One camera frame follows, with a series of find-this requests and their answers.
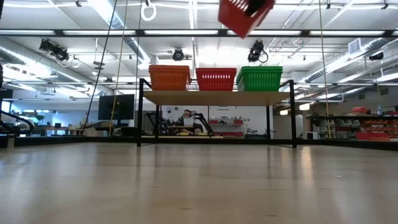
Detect storage rack with red bins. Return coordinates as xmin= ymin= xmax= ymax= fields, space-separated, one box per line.
xmin=306 ymin=106 xmax=398 ymax=141

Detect person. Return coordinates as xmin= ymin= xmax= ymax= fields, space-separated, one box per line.
xmin=175 ymin=109 xmax=205 ymax=136

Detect black overhead bar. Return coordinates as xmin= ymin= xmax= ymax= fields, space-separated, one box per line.
xmin=0 ymin=29 xmax=398 ymax=38

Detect red and white cart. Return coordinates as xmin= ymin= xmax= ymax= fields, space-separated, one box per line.
xmin=208 ymin=117 xmax=245 ymax=138

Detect white light strip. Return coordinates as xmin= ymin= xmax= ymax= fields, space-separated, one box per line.
xmin=62 ymin=30 xmax=137 ymax=35
xmin=144 ymin=30 xmax=220 ymax=35
xmin=0 ymin=30 xmax=56 ymax=35
xmin=226 ymin=30 xmax=302 ymax=35
xmin=309 ymin=30 xmax=386 ymax=35

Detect round black ceiling lamp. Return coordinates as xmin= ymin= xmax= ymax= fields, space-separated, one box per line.
xmin=172 ymin=48 xmax=185 ymax=62

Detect white cable ring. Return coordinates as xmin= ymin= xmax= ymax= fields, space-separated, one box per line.
xmin=140 ymin=0 xmax=157 ymax=22

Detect black background monitor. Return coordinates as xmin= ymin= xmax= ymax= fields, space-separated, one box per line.
xmin=98 ymin=93 xmax=136 ymax=121

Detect wooden shelf with black legs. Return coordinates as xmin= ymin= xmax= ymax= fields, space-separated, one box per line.
xmin=136 ymin=77 xmax=297 ymax=149

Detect black curved tube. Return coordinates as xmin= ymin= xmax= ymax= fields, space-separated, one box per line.
xmin=0 ymin=109 xmax=35 ymax=136

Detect white ceiling air vent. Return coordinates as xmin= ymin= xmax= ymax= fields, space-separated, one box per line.
xmin=348 ymin=37 xmax=362 ymax=55

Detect thin black cable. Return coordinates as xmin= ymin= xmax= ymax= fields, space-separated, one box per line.
xmin=83 ymin=0 xmax=118 ymax=125

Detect green plastic basket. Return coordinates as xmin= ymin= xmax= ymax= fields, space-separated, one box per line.
xmin=239 ymin=65 xmax=284 ymax=71
xmin=235 ymin=73 xmax=284 ymax=92
xmin=238 ymin=69 xmax=284 ymax=75

